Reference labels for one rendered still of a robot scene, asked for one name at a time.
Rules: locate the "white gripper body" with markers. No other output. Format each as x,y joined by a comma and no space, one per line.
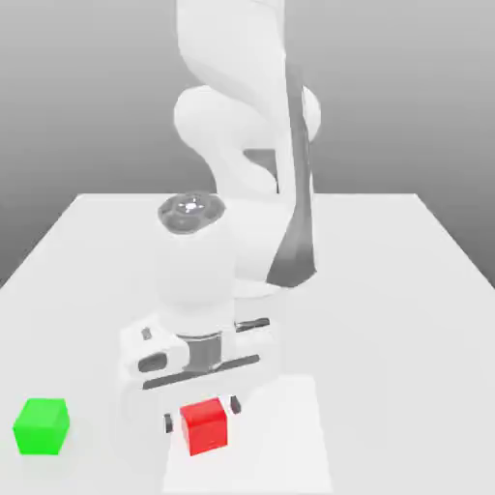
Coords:
247,375

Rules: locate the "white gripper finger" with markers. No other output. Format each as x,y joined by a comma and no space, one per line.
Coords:
168,423
234,404

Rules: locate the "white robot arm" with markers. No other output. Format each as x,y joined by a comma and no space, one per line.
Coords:
216,116

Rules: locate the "small red cube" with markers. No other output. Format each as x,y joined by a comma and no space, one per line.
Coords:
205,427

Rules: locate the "small green cube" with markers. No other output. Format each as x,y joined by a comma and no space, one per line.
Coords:
40,427

